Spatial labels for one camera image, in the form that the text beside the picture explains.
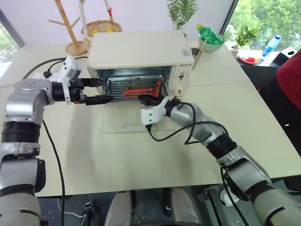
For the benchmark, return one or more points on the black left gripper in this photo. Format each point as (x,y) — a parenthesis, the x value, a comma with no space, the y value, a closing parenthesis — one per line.
(74,90)

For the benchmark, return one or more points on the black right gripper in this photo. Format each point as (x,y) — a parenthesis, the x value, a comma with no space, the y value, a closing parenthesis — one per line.
(159,100)

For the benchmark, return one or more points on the metal baking tray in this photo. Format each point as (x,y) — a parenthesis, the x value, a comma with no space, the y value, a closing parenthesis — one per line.
(131,83)

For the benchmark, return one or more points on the glass toaster oven door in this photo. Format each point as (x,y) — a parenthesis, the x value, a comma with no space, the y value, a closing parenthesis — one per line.
(127,122)

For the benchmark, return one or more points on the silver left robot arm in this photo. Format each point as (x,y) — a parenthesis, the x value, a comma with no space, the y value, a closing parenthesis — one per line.
(21,106)

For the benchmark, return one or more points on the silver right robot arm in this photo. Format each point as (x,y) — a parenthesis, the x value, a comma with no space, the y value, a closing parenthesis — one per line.
(235,153)

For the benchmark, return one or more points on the red sausage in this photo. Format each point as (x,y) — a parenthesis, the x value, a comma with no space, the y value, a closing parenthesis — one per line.
(157,88)
(137,91)

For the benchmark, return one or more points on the cream toaster oven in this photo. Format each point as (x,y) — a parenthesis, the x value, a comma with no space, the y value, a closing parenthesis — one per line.
(138,49)

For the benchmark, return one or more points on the white power strip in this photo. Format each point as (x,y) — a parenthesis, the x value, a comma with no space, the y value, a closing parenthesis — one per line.
(55,76)

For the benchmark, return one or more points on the yellow lemon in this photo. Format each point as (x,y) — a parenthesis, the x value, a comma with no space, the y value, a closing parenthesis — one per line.
(94,31)
(109,30)

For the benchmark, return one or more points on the wooden mug tree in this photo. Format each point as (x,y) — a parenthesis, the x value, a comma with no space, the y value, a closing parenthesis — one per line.
(73,30)

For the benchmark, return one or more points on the wooden stick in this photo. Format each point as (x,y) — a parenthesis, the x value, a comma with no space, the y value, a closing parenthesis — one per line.
(199,55)

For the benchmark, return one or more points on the white cup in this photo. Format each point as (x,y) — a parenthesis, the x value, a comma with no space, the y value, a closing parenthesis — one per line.
(192,43)

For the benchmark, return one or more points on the pale green bowl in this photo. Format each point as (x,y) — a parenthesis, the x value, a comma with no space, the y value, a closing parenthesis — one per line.
(212,47)

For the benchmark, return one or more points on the green bottle yellow cap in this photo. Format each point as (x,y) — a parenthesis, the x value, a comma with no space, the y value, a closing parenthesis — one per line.
(209,35)

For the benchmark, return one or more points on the green leafy plant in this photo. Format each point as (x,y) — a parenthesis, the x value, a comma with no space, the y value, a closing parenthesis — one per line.
(181,13)

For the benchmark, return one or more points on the red plate with fruit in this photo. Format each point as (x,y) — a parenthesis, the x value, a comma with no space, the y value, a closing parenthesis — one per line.
(249,59)

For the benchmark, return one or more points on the grey rounded robot leg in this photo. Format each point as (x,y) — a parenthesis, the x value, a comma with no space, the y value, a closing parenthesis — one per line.
(118,209)

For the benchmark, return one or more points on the small potted plant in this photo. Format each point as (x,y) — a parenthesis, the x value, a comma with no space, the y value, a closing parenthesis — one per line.
(244,37)

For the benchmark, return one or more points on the white round floor object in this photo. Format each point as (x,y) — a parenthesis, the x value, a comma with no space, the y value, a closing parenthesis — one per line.
(228,197)

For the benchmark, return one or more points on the blue water bottle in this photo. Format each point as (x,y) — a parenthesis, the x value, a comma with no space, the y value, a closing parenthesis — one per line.
(270,47)

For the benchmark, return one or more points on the person in red shirt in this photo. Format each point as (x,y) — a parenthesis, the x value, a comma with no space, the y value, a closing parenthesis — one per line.
(287,94)

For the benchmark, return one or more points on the black tissue box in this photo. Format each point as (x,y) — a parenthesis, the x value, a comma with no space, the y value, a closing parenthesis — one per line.
(285,56)

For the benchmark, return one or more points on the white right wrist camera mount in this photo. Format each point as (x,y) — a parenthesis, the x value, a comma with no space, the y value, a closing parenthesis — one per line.
(151,114)

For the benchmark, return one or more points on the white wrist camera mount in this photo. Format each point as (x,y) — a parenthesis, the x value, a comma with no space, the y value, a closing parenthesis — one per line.
(68,68)
(151,114)

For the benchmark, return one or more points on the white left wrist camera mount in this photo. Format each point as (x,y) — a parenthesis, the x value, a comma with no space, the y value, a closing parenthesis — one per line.
(68,68)

